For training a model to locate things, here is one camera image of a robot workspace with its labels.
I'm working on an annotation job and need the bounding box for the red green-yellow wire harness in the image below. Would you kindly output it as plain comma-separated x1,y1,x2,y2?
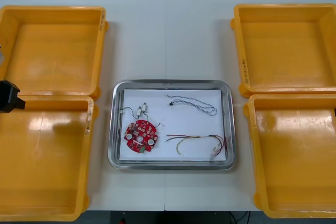
165,134,230,160

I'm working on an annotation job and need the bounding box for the yellow-orange plastic bin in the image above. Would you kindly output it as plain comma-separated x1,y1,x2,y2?
230,3,336,98
243,93,336,219
0,95,95,222
0,5,110,99

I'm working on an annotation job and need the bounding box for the round red circuit board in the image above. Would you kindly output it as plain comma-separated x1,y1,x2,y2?
123,119,159,154

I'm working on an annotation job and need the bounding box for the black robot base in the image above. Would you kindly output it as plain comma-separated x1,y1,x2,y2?
110,210,166,224

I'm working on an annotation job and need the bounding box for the small metal solenoid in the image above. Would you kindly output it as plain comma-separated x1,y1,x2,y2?
141,102,163,129
119,105,143,119

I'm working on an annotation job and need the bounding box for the steel tray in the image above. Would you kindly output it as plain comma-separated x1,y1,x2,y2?
107,79,237,172

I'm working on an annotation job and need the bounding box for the white sheet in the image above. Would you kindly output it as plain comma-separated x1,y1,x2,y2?
119,89,228,161

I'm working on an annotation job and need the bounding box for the blue-white twisted wire harness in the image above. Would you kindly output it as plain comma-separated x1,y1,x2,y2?
165,93,219,117

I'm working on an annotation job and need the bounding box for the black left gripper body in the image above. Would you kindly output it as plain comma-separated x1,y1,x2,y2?
0,80,20,114

